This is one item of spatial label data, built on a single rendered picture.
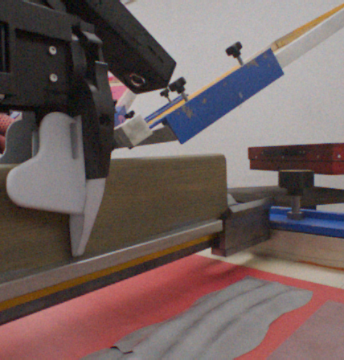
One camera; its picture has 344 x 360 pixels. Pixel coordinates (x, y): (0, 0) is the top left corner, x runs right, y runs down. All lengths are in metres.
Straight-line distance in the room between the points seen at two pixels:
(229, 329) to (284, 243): 0.20
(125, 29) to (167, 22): 2.83
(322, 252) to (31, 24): 0.35
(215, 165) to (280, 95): 2.05
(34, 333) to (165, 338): 0.10
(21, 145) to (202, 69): 2.52
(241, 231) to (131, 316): 0.15
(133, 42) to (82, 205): 0.13
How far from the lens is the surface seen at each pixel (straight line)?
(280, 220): 0.44
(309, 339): 0.27
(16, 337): 0.29
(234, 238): 0.37
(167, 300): 0.32
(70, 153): 0.22
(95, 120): 0.21
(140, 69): 0.29
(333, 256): 0.42
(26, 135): 0.27
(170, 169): 0.30
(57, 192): 0.22
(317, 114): 2.28
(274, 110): 2.39
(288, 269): 0.41
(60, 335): 0.28
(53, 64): 0.23
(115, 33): 0.27
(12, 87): 0.21
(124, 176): 0.27
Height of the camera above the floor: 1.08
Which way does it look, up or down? 4 degrees down
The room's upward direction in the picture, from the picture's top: 1 degrees counter-clockwise
